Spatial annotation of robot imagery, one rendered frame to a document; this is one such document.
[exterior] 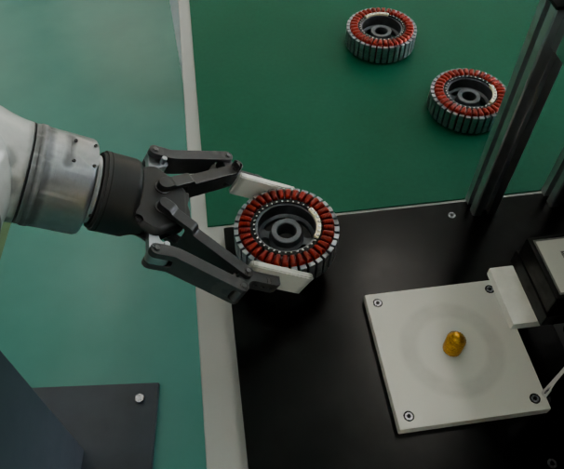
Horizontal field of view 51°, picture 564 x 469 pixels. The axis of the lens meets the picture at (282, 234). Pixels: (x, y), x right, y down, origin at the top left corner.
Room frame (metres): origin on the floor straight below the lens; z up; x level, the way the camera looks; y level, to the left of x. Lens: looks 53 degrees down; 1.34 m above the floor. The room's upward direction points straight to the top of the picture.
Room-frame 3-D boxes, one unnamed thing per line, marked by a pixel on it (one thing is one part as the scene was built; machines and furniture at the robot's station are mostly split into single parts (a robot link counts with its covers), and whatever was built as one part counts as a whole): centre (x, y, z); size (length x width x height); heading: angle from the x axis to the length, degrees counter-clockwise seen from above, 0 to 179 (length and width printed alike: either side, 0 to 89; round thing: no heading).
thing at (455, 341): (0.28, -0.17, 0.80); 0.02 x 0.02 x 0.03
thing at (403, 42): (0.84, -0.16, 0.77); 0.11 x 0.11 x 0.04
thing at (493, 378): (0.28, -0.17, 0.78); 0.15 x 0.15 x 0.01; 8
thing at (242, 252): (0.39, 0.00, 0.83); 0.11 x 0.11 x 0.04
